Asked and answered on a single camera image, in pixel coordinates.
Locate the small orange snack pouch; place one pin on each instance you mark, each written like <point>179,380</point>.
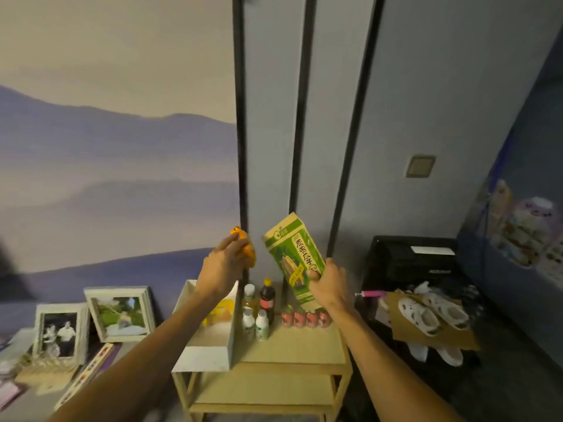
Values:
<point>250,254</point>

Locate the person's left hand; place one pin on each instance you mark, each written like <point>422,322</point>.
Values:
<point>222,272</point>

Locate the purple sheet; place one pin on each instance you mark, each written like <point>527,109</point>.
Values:
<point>110,353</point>

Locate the wooden peg rack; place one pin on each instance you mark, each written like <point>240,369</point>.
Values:
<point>44,373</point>

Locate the pink tube pump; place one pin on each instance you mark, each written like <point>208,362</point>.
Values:
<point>371,293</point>

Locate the large yellow snack packet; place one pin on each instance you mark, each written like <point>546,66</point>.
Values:
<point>222,312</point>

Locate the person's right hand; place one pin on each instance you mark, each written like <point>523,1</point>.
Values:
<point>332,287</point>

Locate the person's right forearm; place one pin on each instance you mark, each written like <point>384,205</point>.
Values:
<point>391,377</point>

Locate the yellow wooden side table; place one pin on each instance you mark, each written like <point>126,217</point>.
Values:
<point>290,347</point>

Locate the white frame monochrome photo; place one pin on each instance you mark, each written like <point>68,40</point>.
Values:
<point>61,331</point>

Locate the plain white child shoe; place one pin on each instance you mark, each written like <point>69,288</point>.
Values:
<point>449,356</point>

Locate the open white cardboard box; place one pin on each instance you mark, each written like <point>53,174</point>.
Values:
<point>211,347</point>

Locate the white frame green photo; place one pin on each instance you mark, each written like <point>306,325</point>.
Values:
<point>121,314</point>

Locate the yellow drink bottle white cap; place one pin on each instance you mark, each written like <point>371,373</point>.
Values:
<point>250,301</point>

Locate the white child shoe green trim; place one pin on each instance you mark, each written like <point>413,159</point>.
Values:
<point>446,309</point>
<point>418,317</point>

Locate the small white drink bottle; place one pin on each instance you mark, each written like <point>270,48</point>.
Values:
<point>262,327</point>
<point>248,325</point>

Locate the dark drink bottle orange cap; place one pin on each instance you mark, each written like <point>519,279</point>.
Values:
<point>267,298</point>

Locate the white folded paper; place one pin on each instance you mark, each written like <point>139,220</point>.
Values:
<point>418,351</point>

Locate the red drink can pack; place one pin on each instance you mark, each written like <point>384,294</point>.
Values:
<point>305,319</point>

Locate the black standing appliance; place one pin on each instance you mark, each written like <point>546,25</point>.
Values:
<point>396,259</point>

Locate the orange animal wall chart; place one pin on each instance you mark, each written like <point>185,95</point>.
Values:
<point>500,206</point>

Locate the person's left forearm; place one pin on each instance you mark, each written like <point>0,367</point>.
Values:
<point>132,373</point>

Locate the purple animal wall chart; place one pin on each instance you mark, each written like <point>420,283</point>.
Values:
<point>530,230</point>

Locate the dark green small carton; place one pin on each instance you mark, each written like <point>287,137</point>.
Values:
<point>292,254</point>

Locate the pink small sachet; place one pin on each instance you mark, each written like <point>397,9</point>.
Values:
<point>8,394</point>

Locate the white children's shoes on cardboard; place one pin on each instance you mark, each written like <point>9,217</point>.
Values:
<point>457,336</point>

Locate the wooden counting strip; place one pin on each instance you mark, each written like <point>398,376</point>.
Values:
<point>83,375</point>

